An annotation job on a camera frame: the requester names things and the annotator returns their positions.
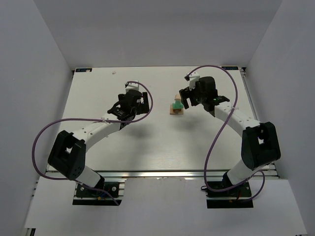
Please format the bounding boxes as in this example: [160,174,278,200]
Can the small light wood block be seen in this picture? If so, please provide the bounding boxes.
[174,94,181,101]

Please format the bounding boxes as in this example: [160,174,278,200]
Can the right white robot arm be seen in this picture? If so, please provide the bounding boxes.
[179,75,281,192]

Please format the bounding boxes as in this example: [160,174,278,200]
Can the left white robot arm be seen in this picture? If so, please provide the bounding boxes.
[48,89,150,189]

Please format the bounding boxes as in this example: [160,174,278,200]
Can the right blue corner label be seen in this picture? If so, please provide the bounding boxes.
[222,66,239,70]

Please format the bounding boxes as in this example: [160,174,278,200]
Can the blue corner label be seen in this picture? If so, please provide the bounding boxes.
[75,68,92,73]
[222,66,239,70]

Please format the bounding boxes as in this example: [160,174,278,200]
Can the left blue corner label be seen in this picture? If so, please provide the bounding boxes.
[75,68,92,73]

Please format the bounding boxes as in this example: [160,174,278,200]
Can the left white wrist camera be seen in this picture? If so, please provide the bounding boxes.
[125,81,139,93]

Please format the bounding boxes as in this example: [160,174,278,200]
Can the aluminium frame rail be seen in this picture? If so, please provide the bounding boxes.
[240,67,281,173]

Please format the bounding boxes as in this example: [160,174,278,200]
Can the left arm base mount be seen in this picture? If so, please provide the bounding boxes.
[72,177,126,207]

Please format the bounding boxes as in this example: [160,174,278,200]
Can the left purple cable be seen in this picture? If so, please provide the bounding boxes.
[31,82,155,206]

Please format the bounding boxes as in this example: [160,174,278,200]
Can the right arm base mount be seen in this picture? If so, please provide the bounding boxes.
[200,182,253,209]

